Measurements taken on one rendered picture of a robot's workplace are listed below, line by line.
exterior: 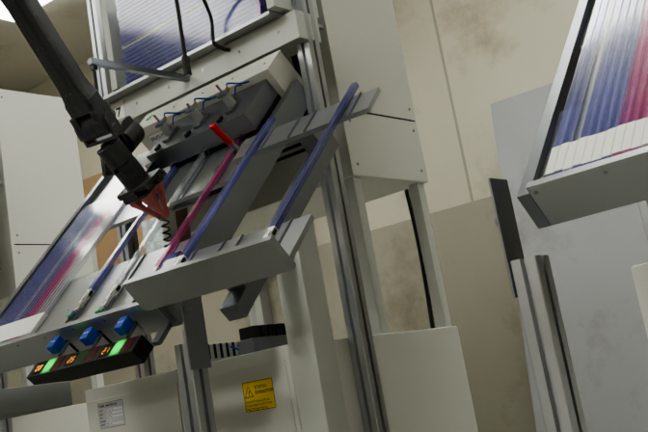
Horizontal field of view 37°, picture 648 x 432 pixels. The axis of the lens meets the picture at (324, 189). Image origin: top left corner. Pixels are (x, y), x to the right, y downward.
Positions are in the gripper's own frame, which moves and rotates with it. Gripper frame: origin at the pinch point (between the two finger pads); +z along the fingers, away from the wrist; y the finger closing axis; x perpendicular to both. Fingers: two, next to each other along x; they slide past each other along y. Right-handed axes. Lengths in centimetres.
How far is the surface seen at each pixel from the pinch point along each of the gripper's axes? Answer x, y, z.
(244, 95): -30.4, -12.9, -7.6
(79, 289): 16.2, 18.2, 2.4
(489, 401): -172, 96, 221
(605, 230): -195, 9, 160
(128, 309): 32.0, -12.1, 2.2
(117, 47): -55, 35, -28
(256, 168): -9.5, -21.4, 1.9
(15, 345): 31.2, 27.1, 2.6
